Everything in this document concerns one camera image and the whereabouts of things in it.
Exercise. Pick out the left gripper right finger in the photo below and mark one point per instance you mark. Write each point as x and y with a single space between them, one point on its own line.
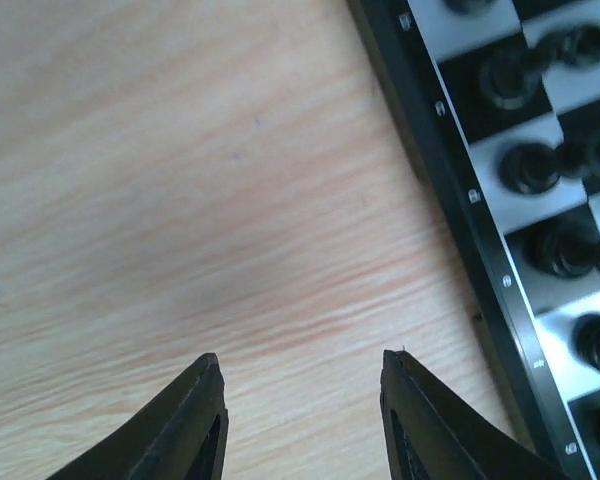
433 433

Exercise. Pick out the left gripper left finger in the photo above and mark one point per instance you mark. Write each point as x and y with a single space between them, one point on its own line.
180 434

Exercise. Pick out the black white chess board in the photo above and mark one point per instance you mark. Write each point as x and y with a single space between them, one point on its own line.
427 59

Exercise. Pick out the black king piece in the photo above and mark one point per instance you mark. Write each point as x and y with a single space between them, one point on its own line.
587 339

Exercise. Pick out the black queen piece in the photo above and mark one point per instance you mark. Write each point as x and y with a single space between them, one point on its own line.
565 249

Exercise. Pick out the black knight piece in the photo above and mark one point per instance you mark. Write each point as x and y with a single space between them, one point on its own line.
510 77

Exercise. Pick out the black rook piece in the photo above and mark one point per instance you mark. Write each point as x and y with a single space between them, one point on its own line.
469 7

